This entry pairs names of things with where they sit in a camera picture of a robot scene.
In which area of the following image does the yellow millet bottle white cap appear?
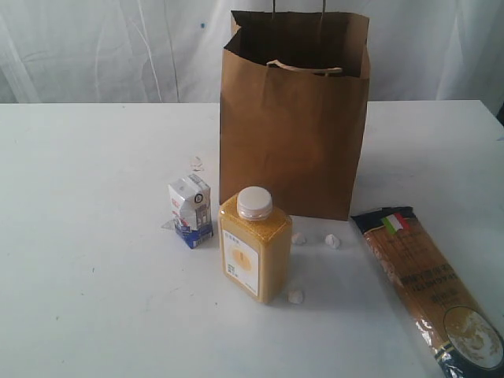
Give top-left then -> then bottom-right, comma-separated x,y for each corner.
218,186 -> 292,304

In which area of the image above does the white paper ball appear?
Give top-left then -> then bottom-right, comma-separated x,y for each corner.
324,234 -> 341,250
287,290 -> 305,305
291,232 -> 307,246

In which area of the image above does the brown paper bag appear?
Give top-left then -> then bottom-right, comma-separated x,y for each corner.
219,10 -> 370,221

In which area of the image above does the small white milk carton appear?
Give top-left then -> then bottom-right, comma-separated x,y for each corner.
169,173 -> 213,249

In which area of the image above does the white curtain backdrop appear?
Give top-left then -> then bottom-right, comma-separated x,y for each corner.
1,1 -> 503,112

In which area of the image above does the spaghetti packet with Italian flag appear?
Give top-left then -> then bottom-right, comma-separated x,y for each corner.
352,206 -> 503,377

